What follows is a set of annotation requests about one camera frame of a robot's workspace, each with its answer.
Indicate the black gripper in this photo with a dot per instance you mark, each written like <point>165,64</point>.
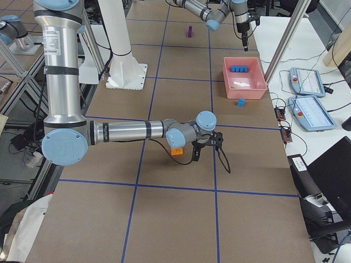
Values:
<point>198,146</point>
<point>242,29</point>

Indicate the long blue duplo block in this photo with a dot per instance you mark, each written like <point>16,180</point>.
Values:
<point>239,69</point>

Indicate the pink plastic box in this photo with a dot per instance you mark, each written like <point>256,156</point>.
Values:
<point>249,85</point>

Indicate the orange duplo block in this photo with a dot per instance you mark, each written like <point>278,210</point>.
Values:
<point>176,151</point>

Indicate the purple duplo block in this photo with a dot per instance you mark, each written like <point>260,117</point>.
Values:
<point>190,31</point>

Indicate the small blue duplo block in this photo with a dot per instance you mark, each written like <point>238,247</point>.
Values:
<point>241,102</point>

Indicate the far teach pendant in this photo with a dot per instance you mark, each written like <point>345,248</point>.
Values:
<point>306,82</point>

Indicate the teach pendant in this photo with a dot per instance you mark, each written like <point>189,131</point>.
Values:
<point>306,82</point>
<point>310,113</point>

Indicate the near teach pendant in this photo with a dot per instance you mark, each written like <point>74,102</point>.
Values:
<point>310,113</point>

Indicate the black laptop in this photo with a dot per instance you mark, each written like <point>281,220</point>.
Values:
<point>331,173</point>

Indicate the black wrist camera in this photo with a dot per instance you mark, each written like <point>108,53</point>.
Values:
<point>216,140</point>
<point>256,19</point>

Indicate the aluminium frame post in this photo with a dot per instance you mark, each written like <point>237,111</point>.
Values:
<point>291,27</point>

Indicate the white camera stand column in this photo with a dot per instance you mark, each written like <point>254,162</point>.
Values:
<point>125,72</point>

